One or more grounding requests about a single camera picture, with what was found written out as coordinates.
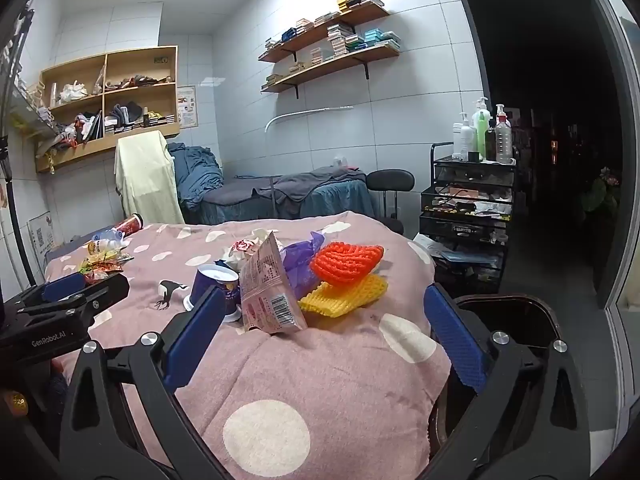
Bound blue bedding pile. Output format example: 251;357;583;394
167;142;224;211

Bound yellow foam net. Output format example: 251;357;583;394
299;275;389;319

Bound white plastic bag red print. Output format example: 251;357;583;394
220;227;275;267

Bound cream towel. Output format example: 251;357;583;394
114;130;186;227

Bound pile of dark clothes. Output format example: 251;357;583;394
106;101;147;134

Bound orange foam net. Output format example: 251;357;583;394
310;241;385;286

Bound wall poster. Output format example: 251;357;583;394
176;85;199;129

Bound metal wire rack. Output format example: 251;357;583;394
0;10;63;153

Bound red paper cup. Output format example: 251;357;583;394
116;213;146;237

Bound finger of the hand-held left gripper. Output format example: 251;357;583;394
20;272;131;332
10;274;88;312

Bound glass door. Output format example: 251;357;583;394
582;0;640;322

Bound white printed board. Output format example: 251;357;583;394
27;211;56;262

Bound row of small boxes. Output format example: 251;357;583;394
265;29;401;87
264;0;386;53

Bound black mesh cart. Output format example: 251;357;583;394
419;142;519;295

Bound purple paper cup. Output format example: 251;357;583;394
184;262;242;322

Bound flowering plant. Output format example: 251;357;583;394
581;165;622;217

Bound pink snack packet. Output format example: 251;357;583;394
239;231;308;336

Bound orange shiny ornament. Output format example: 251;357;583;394
0;391;30;417

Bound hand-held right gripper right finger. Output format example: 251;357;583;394
424;282;593;480

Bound green bottle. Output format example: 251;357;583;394
473;96;494;161

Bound purple plastic bag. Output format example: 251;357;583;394
279;231;327;302

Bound grey blanket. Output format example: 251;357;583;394
200;165;369;207

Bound white curved pipe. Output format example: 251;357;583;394
265;105;354;134

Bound wooden cubby shelf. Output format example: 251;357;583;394
35;45;181;174

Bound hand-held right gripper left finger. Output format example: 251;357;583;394
59;286;228;480

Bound plastic bottle blue label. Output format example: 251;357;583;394
85;229;126;256

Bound pink dotted blanket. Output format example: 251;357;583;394
44;210;453;480

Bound black stand pole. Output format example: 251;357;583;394
0;10;37;287

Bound black trash bin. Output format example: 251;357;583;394
430;294;563;463

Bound stack of papers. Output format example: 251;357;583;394
412;234;495;267

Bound dark bottle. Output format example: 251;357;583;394
484;119;499;161

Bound massage bed with blue sheets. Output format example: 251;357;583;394
184;179;382;226

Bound black chair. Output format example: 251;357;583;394
365;169;416;237

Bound white pump bottle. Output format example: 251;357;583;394
452;111;476;162

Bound pile of candy wrappers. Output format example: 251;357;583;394
77;251;134;286

